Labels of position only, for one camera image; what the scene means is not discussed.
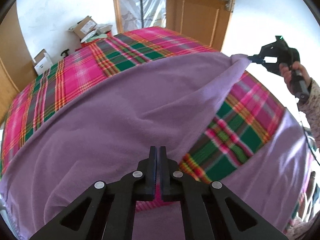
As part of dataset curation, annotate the purple fleece sweater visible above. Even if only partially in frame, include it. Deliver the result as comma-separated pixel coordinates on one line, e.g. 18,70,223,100
1,53,308,239

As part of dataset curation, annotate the right floral sleeve forearm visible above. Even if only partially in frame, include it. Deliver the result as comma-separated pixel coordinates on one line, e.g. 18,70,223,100
297,79,320,147

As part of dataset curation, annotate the person's right hand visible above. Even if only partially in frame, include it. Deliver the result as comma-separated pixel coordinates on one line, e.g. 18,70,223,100
279,61,311,95

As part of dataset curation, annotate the pink plaid bed cover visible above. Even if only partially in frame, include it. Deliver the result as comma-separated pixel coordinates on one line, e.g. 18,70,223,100
0,26,316,233

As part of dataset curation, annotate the wooden door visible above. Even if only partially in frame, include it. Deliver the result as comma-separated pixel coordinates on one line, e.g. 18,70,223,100
166,0,235,51

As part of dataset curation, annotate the small white cardboard box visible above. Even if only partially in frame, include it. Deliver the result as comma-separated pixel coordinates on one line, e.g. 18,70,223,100
34,49,53,76

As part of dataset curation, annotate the wooden wardrobe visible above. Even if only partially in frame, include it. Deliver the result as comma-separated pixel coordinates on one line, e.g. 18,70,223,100
1,4,37,122

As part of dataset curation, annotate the brown cardboard box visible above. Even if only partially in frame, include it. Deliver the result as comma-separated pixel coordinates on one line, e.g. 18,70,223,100
68,16,97,39

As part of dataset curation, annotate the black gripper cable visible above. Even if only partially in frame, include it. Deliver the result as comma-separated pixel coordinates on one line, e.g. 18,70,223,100
299,121,320,167

